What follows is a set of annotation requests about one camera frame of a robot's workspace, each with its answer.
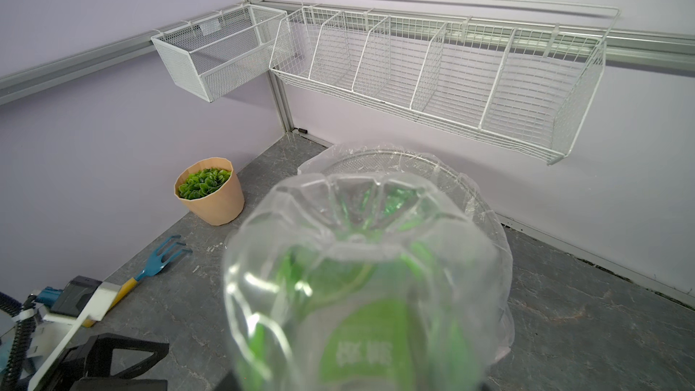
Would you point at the beige pot with green plant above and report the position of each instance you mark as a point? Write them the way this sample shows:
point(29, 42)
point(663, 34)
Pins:
point(211, 190)

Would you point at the teal plastic garden fork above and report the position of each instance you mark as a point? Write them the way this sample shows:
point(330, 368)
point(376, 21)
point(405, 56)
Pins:
point(160, 258)

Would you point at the white mesh box basket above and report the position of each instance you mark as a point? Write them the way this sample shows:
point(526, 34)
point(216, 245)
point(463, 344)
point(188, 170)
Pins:
point(214, 55)

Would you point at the grey mesh waste bin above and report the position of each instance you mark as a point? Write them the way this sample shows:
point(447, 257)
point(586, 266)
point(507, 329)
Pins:
point(354, 158)

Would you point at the green label clear bottle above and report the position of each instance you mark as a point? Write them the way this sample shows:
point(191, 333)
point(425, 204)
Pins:
point(370, 281)

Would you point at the clear plastic bin liner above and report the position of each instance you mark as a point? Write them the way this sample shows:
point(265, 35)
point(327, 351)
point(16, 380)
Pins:
point(505, 323)

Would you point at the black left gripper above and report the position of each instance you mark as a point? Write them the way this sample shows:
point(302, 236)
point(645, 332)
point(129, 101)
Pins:
point(108, 362)

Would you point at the white wire wall shelf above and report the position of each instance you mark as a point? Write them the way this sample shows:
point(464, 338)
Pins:
point(516, 74)

